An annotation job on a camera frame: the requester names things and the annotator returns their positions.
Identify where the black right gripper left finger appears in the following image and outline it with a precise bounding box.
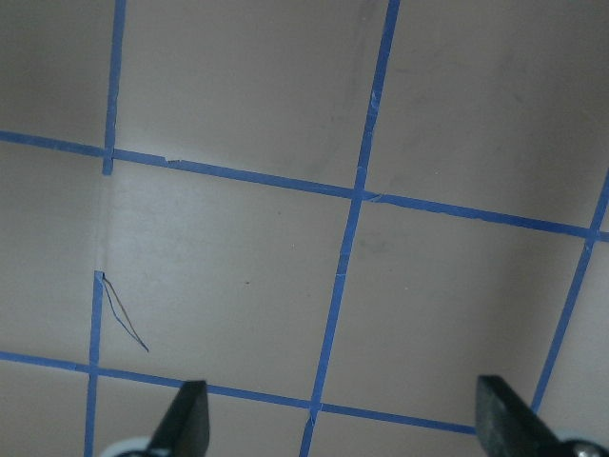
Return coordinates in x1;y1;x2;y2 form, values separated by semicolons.
147;381;210;457

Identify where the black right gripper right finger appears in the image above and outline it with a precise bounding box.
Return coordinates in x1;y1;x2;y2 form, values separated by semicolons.
476;375;561;457

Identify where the loose blue tape thread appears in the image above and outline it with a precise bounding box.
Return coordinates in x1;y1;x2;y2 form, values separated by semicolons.
102;273;149;353

